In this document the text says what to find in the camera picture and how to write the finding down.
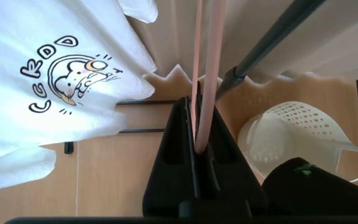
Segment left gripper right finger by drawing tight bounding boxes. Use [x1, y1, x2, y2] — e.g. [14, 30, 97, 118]
[195, 105, 269, 218]

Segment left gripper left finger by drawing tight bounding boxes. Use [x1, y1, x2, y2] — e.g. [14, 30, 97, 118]
[142, 96, 201, 218]

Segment white laundry basket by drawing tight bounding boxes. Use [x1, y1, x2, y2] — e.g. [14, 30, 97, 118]
[237, 100, 358, 185]

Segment black clothes rack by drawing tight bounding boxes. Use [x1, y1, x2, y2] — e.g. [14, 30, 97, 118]
[63, 0, 328, 156]

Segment pink clothes hanger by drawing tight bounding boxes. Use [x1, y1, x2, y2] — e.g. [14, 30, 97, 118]
[190, 0, 227, 156]

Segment white printed t-shirt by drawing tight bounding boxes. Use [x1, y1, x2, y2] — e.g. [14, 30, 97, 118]
[0, 0, 159, 194]

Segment black shorts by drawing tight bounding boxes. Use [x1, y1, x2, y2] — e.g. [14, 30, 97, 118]
[261, 157, 358, 218]

